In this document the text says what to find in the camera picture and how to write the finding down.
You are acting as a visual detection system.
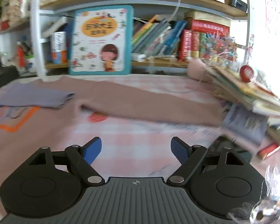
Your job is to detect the black smartphone on stand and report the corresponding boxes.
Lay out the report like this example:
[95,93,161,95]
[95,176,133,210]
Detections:
[208,135,252,163]

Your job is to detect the children's sound book, teal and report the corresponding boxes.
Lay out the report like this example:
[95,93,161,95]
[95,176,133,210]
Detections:
[69,5,134,75]

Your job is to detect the red tassel ornament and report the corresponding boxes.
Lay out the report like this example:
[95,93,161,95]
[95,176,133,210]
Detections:
[17,41,25,68]

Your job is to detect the pink and lilac sweater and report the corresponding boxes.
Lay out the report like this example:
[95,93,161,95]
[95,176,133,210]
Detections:
[0,76,223,220]

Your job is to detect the white wooden bookshelf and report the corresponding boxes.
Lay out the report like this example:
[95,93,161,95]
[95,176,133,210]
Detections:
[0,0,248,78]

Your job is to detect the white orange usmile box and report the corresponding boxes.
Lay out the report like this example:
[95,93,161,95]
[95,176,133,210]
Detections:
[51,31,68,64]

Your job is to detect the pink plush toy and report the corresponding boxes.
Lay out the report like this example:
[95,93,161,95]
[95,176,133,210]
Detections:
[187,58,211,83]

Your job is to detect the stack of picture books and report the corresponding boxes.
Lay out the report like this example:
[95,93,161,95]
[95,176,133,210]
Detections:
[205,65,280,145]

